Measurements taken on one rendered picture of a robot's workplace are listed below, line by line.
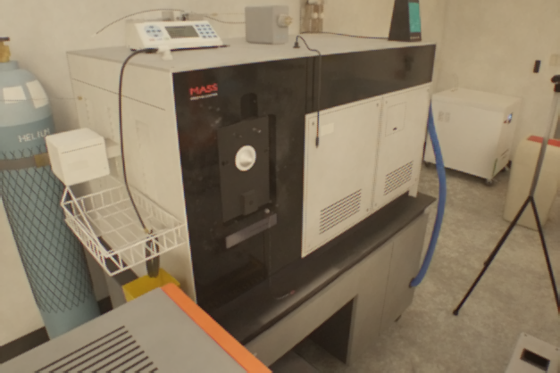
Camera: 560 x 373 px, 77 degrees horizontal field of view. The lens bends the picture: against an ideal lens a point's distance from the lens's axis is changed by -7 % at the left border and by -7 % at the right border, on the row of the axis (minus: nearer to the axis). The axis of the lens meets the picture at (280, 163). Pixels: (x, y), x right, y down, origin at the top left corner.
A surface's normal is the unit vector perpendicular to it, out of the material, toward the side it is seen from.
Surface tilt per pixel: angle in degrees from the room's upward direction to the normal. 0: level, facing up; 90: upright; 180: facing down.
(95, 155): 90
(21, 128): 90
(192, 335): 0
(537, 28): 90
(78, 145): 90
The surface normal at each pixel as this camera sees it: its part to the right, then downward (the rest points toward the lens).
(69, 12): 0.70, 0.26
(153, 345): 0.00, -0.93
